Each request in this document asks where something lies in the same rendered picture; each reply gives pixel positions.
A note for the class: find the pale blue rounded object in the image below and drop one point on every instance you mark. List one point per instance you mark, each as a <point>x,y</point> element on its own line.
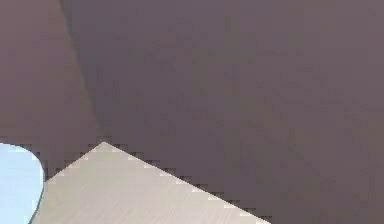
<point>18,186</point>

